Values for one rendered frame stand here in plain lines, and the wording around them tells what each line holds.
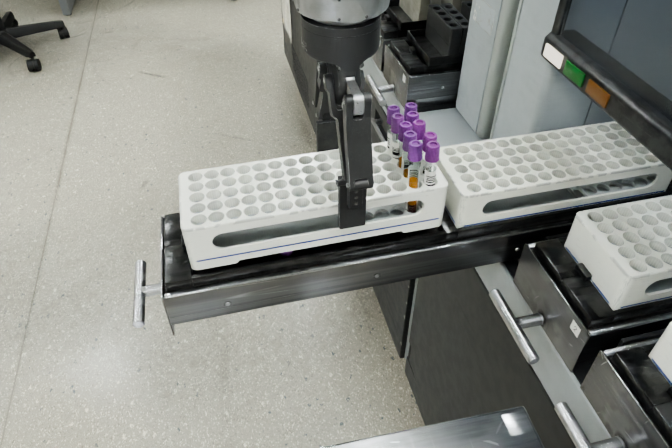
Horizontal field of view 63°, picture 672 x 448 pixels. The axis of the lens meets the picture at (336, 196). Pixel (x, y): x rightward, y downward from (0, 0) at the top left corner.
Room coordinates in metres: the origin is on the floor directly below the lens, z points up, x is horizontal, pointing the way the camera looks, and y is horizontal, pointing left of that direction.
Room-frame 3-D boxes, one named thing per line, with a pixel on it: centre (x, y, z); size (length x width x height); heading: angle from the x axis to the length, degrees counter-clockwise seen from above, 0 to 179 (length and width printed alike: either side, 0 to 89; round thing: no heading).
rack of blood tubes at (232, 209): (0.49, 0.03, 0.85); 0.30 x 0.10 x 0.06; 104
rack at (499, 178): (0.56, -0.28, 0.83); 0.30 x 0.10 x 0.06; 104
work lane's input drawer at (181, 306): (0.52, -0.10, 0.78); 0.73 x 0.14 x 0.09; 104
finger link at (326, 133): (0.55, 0.01, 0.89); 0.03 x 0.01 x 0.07; 104
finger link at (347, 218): (0.44, -0.02, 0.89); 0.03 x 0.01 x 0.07; 104
